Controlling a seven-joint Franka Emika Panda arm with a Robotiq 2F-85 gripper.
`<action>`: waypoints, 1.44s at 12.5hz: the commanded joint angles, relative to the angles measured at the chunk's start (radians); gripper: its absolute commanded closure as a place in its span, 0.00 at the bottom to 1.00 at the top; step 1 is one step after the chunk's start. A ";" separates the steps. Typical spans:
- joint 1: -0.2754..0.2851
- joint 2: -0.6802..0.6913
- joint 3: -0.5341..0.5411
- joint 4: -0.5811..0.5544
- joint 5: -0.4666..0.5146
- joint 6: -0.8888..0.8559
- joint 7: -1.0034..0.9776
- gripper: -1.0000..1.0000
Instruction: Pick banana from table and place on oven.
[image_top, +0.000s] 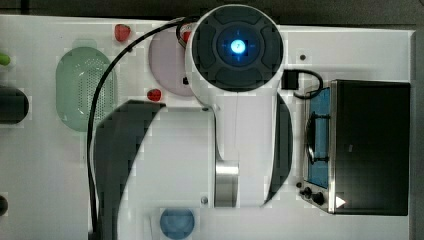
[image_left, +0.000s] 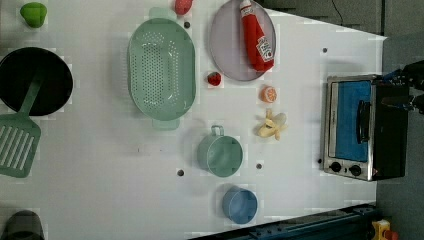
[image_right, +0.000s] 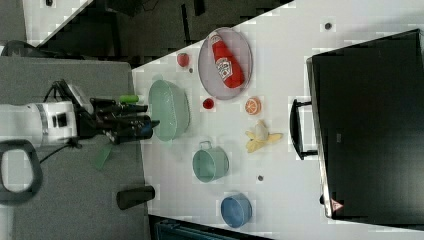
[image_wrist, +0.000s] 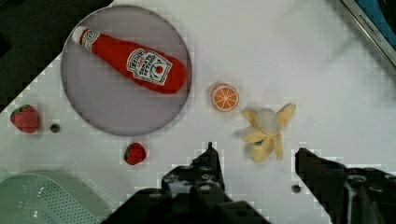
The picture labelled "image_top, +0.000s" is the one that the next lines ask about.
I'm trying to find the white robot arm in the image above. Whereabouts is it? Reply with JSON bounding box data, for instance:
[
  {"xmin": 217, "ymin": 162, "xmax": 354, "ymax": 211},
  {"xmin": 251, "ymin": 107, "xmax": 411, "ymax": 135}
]
[{"xmin": 91, "ymin": 4, "xmax": 292, "ymax": 240}]

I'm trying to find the red strawberry toy near plate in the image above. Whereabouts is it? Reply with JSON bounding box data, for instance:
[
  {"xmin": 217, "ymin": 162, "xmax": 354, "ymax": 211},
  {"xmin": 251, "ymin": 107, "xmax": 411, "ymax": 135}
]
[{"xmin": 147, "ymin": 89, "xmax": 162, "ymax": 102}]

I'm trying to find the lilac round plate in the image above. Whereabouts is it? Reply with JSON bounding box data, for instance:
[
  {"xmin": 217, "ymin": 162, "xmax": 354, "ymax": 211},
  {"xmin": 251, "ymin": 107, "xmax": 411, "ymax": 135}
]
[{"xmin": 148, "ymin": 27, "xmax": 193, "ymax": 97}]

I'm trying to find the red ketchup bottle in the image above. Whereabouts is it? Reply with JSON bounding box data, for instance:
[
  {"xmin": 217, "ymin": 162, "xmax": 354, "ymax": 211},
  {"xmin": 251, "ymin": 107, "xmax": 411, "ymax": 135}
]
[{"xmin": 182, "ymin": 32, "xmax": 191, "ymax": 43}]

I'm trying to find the blue plastic cup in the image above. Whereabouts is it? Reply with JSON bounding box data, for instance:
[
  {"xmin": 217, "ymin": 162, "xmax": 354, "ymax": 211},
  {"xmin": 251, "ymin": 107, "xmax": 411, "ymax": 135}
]
[{"xmin": 160, "ymin": 209, "xmax": 195, "ymax": 240}]

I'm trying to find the red strawberry toy at edge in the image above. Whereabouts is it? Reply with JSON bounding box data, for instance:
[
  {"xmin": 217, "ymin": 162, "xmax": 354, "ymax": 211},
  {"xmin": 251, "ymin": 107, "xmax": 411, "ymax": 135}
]
[{"xmin": 114, "ymin": 24, "xmax": 131, "ymax": 42}]

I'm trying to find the green perforated colander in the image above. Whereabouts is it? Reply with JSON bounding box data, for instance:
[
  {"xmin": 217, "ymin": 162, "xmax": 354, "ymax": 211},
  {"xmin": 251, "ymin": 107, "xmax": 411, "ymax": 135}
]
[{"xmin": 55, "ymin": 39, "xmax": 111, "ymax": 132}]

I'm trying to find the black frying pan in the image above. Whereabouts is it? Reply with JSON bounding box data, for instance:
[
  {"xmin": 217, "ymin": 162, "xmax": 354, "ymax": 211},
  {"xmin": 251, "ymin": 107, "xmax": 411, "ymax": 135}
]
[{"xmin": 0, "ymin": 86, "xmax": 29, "ymax": 124}]

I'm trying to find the green pepper toy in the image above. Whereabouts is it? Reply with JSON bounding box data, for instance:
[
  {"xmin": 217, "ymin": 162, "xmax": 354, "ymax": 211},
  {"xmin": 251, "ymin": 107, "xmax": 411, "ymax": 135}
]
[{"xmin": 0, "ymin": 53, "xmax": 11, "ymax": 66}]

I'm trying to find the dark round object lower left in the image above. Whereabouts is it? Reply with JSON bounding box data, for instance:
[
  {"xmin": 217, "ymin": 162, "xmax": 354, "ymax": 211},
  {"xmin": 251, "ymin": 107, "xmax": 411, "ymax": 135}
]
[{"xmin": 0, "ymin": 196, "xmax": 8, "ymax": 216}]

